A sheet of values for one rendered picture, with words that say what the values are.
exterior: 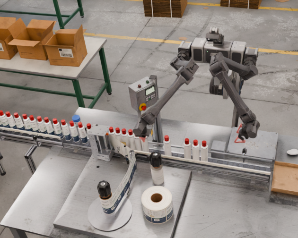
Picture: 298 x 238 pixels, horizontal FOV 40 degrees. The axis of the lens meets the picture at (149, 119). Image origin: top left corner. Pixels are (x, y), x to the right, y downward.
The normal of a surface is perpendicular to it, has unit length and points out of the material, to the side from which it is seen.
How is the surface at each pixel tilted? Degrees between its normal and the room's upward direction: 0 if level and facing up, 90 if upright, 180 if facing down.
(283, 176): 0
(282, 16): 0
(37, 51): 90
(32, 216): 0
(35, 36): 90
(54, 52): 91
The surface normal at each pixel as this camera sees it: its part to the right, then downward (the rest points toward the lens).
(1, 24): -0.28, 0.06
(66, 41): -0.25, 0.64
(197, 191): -0.10, -0.76
